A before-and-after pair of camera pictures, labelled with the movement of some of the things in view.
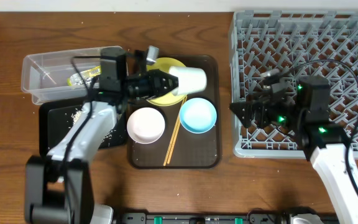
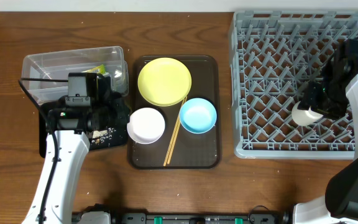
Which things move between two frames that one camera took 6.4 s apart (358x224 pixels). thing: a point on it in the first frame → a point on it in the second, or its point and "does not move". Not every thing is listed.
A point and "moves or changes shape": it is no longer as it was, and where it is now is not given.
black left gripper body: [153, 84] → [117, 109]
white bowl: [146, 125] does not move
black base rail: [204, 218] does not move
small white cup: [190, 79] moves or changes shape
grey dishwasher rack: [340, 45] does not move
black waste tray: [56, 117] does not move
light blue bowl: [197, 115] does not move
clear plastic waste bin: [45, 76] does not move
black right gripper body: [284, 113] → [330, 101]
